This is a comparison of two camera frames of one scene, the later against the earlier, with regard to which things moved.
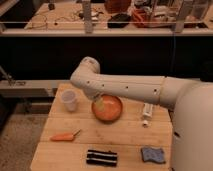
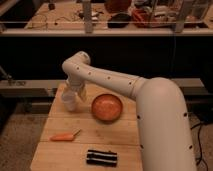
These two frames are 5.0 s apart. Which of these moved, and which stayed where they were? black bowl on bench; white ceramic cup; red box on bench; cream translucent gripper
Moved: cream translucent gripper
Stayed: black bowl on bench; red box on bench; white ceramic cup
